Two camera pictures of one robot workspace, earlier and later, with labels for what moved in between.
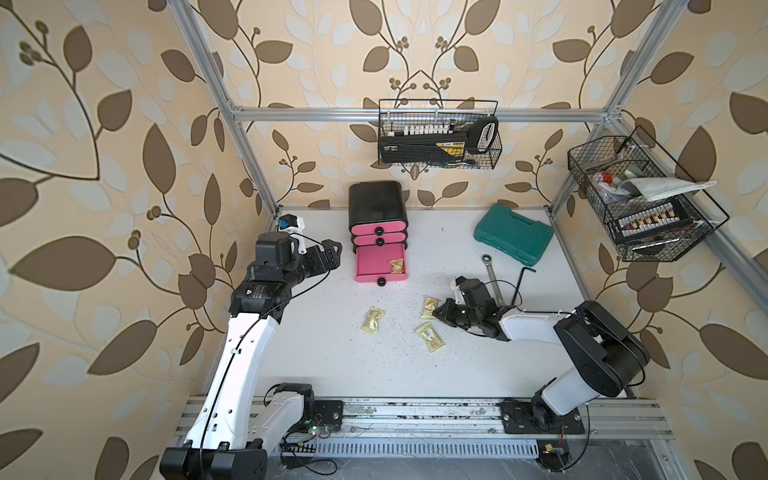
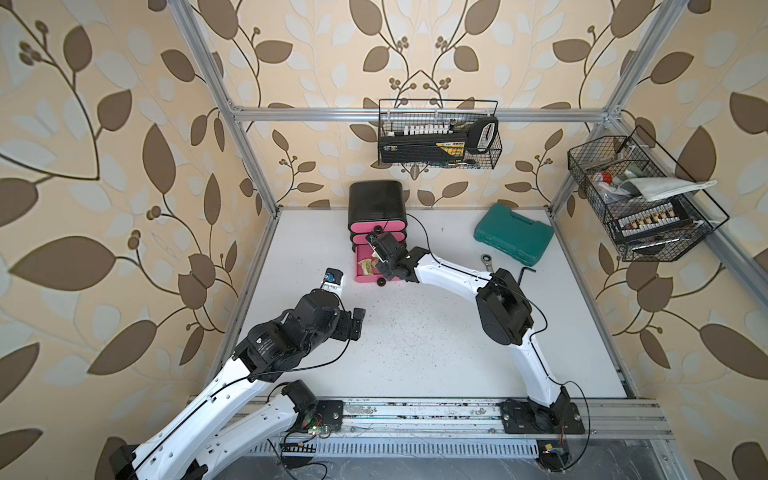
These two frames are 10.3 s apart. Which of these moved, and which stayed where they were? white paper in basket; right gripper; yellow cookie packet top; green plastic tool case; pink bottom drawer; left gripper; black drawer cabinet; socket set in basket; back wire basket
Moved: right gripper; yellow cookie packet top; left gripper
Stayed: socket set in basket; back wire basket; white paper in basket; pink bottom drawer; black drawer cabinet; green plastic tool case
